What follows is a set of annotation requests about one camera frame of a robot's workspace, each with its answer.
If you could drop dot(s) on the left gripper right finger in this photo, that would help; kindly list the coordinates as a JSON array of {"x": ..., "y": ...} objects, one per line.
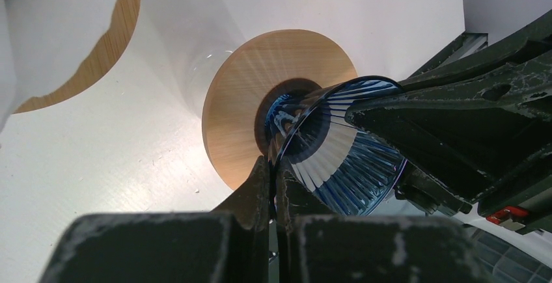
[{"x": 300, "y": 215}]

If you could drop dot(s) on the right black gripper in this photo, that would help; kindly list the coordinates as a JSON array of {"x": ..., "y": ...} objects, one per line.
[{"x": 478, "y": 131}]

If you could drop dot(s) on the blue ribbed dripper cone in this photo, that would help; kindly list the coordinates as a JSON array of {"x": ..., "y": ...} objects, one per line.
[{"x": 348, "y": 169}]

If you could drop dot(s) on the wooden dripper ring holder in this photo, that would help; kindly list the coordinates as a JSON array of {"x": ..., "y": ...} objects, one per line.
[{"x": 101, "y": 59}]

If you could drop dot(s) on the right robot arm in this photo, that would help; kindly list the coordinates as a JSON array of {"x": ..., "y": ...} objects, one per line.
[{"x": 508, "y": 256}]

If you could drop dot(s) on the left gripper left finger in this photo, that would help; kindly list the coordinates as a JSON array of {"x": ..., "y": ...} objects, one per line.
[{"x": 244, "y": 255}]

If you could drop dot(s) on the clear glass carafe brown band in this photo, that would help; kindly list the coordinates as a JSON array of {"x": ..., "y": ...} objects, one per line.
[{"x": 199, "y": 74}]

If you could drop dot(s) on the white paper coffee filter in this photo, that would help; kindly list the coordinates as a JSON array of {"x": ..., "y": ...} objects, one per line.
[{"x": 43, "y": 43}]

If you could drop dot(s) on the right aluminium frame post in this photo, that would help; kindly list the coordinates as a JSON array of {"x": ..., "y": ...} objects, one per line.
[{"x": 464, "y": 45}]

